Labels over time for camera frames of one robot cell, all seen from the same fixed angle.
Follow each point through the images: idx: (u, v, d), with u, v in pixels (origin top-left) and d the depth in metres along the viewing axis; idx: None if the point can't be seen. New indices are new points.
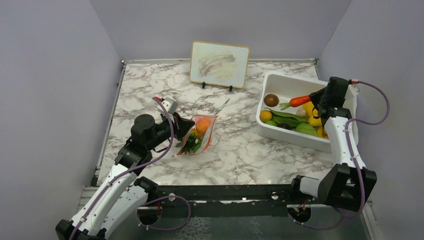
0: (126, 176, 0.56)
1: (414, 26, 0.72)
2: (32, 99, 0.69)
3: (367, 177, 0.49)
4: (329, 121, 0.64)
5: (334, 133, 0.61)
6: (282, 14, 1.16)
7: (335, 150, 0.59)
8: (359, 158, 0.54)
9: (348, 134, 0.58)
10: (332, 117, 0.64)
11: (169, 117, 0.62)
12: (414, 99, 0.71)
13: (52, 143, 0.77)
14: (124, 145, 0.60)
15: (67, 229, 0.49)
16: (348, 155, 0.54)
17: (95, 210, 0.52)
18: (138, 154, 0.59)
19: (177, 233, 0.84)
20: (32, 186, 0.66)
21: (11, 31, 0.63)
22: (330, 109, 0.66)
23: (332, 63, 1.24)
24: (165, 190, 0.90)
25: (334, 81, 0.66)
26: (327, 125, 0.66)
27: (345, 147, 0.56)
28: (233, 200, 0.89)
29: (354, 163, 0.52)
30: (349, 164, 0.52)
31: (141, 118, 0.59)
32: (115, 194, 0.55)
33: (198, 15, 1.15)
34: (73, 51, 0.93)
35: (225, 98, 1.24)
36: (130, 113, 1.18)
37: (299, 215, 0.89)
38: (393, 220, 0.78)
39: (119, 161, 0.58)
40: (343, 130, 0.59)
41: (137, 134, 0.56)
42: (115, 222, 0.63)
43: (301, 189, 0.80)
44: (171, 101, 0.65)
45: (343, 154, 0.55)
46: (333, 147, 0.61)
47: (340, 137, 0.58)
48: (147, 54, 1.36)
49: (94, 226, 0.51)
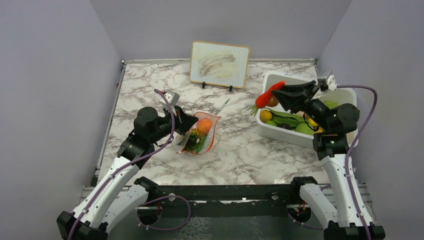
0: (128, 168, 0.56)
1: (413, 27, 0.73)
2: (33, 99, 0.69)
3: (376, 234, 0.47)
4: (327, 161, 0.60)
5: (336, 180, 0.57)
6: (282, 14, 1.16)
7: (338, 198, 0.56)
8: (365, 210, 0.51)
9: (350, 180, 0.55)
10: (330, 155, 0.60)
11: (171, 110, 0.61)
12: (415, 99, 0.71)
13: (52, 143, 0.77)
14: (127, 139, 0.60)
15: (68, 220, 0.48)
16: (354, 209, 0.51)
17: (97, 202, 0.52)
18: (140, 147, 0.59)
19: (177, 233, 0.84)
20: (31, 185, 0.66)
21: (12, 31, 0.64)
22: (327, 144, 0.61)
23: (333, 63, 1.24)
24: (165, 190, 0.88)
25: (342, 124, 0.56)
26: (324, 162, 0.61)
27: (349, 199, 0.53)
28: (233, 200, 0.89)
29: (361, 221, 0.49)
30: (357, 222, 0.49)
31: (144, 110, 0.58)
32: (116, 187, 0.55)
33: (198, 15, 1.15)
34: (73, 51, 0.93)
35: (225, 98, 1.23)
36: (130, 113, 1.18)
37: (299, 215, 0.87)
38: (392, 220, 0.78)
39: (122, 153, 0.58)
40: (344, 175, 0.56)
41: (141, 126, 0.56)
42: (116, 217, 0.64)
43: (301, 196, 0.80)
44: (172, 94, 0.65)
45: (349, 209, 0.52)
46: (334, 192, 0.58)
47: (343, 187, 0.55)
48: (147, 53, 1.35)
49: (95, 218, 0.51)
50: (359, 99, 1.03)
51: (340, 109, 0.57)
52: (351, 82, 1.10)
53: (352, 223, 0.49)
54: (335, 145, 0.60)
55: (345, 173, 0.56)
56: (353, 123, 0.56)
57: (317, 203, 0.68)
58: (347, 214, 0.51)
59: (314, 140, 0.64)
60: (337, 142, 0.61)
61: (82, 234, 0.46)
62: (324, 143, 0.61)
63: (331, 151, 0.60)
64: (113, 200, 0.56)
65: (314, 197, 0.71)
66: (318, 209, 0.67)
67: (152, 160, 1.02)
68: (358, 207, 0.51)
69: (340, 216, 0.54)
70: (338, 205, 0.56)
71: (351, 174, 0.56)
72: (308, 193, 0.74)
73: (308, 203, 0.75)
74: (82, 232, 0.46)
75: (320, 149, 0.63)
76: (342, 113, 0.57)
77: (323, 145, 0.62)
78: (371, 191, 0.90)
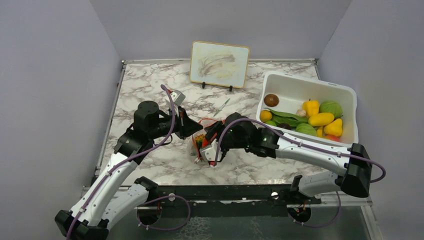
0: (125, 165, 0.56)
1: (413, 26, 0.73)
2: (32, 99, 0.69)
3: (360, 151, 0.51)
4: (280, 153, 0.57)
5: (300, 155, 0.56)
6: (283, 14, 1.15)
7: (317, 163, 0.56)
8: (336, 148, 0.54)
9: (305, 143, 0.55)
10: (276, 148, 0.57)
11: (174, 109, 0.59)
12: (415, 99, 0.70)
13: (52, 143, 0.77)
14: (125, 134, 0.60)
15: (66, 219, 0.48)
16: (333, 156, 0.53)
17: (95, 200, 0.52)
18: (137, 142, 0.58)
19: (177, 233, 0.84)
20: (31, 184, 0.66)
21: (12, 30, 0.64)
22: (263, 145, 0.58)
23: (333, 63, 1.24)
24: (165, 190, 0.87)
25: (240, 126, 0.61)
26: (279, 156, 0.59)
27: (323, 155, 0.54)
28: (233, 200, 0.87)
29: (346, 156, 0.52)
30: (346, 160, 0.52)
31: (145, 104, 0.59)
32: (114, 184, 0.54)
33: (198, 15, 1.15)
34: (73, 52, 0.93)
35: (225, 98, 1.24)
36: (130, 113, 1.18)
37: (299, 215, 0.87)
38: (392, 220, 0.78)
39: (119, 149, 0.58)
40: (298, 145, 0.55)
41: (141, 119, 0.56)
42: (117, 214, 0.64)
43: (310, 195, 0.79)
44: (178, 93, 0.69)
45: (331, 160, 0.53)
46: (308, 162, 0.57)
47: (310, 153, 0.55)
48: (147, 54, 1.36)
49: (94, 217, 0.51)
50: (359, 99, 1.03)
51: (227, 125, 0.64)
52: (351, 82, 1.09)
53: (346, 164, 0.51)
54: (269, 139, 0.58)
55: (297, 144, 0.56)
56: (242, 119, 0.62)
57: (317, 184, 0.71)
58: (336, 165, 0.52)
59: (255, 152, 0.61)
60: (268, 136, 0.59)
61: (81, 233, 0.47)
62: (264, 146, 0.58)
63: (273, 145, 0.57)
64: (112, 196, 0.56)
65: (310, 185, 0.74)
66: (322, 187, 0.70)
67: (152, 160, 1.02)
68: (332, 151, 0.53)
69: (332, 169, 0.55)
70: (321, 165, 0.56)
71: (298, 140, 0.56)
72: (306, 187, 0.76)
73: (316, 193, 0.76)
74: (80, 232, 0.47)
75: (267, 152, 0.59)
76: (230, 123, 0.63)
77: (266, 146, 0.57)
78: (372, 190, 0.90)
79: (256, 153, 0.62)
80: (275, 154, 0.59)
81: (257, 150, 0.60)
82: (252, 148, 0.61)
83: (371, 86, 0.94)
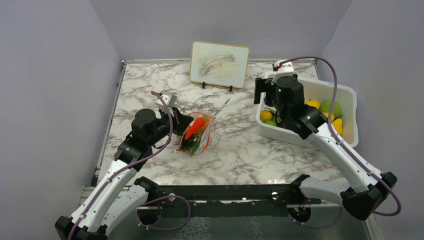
0: (125, 172, 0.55)
1: (413, 26, 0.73)
2: (33, 100, 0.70)
3: (392, 182, 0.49)
4: (313, 137, 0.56)
5: (330, 150, 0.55)
6: (282, 14, 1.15)
7: (340, 167, 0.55)
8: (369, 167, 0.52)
9: (344, 144, 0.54)
10: (315, 131, 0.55)
11: (169, 111, 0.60)
12: (415, 99, 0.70)
13: (52, 144, 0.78)
14: (124, 141, 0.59)
15: (66, 225, 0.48)
16: (362, 171, 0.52)
17: (95, 206, 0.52)
18: (137, 150, 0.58)
19: (178, 233, 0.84)
20: (31, 185, 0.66)
21: (12, 32, 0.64)
22: (304, 122, 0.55)
23: (333, 63, 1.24)
24: (165, 190, 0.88)
25: (293, 91, 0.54)
26: (310, 140, 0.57)
27: (353, 164, 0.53)
28: (233, 200, 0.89)
29: (375, 178, 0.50)
30: (372, 181, 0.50)
31: (142, 112, 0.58)
32: (114, 191, 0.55)
33: (198, 14, 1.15)
34: (73, 52, 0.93)
35: (225, 98, 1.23)
36: (130, 113, 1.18)
37: (299, 215, 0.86)
38: (393, 220, 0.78)
39: (119, 157, 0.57)
40: (336, 143, 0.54)
41: (137, 128, 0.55)
42: (116, 219, 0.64)
43: (308, 195, 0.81)
44: (169, 94, 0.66)
45: (359, 173, 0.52)
46: (332, 160, 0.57)
47: (342, 155, 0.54)
48: (147, 54, 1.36)
49: (94, 223, 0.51)
50: (359, 99, 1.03)
51: (279, 84, 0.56)
52: (351, 82, 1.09)
53: (370, 185, 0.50)
54: (312, 119, 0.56)
55: (336, 141, 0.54)
56: (298, 84, 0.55)
57: (325, 190, 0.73)
58: (360, 179, 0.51)
59: (289, 123, 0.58)
60: (311, 115, 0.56)
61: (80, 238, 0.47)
62: (303, 122, 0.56)
63: (313, 127, 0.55)
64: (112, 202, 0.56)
65: (317, 187, 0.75)
66: (328, 195, 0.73)
67: (152, 160, 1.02)
68: (365, 167, 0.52)
69: (350, 181, 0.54)
70: (343, 171, 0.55)
71: (341, 139, 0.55)
72: (310, 188, 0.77)
73: (316, 196, 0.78)
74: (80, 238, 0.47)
75: (301, 130, 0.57)
76: (282, 84, 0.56)
77: (305, 123, 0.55)
78: None
79: (288, 123, 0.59)
80: (307, 135, 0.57)
81: (293, 123, 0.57)
82: (287, 121, 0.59)
83: (371, 85, 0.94)
